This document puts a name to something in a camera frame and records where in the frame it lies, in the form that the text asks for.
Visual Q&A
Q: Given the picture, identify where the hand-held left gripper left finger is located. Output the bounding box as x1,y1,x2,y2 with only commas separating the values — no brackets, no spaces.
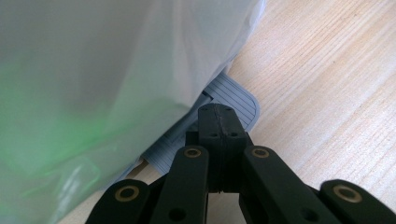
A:
185,103,224,193

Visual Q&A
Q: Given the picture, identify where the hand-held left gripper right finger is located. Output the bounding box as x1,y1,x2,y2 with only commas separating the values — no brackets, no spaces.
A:
220,105,254,193

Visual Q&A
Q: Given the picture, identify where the grey plastic tray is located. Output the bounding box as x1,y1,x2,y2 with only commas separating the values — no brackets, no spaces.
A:
141,71,262,175

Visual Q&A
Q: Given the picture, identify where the translucent plastic trash bag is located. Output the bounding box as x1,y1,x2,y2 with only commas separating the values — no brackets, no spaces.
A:
0,0,268,224

